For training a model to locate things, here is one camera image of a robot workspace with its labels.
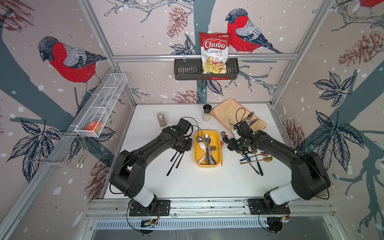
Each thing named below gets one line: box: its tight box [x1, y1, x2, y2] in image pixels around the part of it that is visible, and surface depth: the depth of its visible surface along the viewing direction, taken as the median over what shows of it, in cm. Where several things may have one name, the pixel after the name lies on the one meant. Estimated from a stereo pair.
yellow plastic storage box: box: [194, 129, 222, 168], surface depth 95 cm
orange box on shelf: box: [86, 121, 101, 134], surface depth 68 cm
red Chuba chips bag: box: [199, 32, 230, 75], surface depth 85 cm
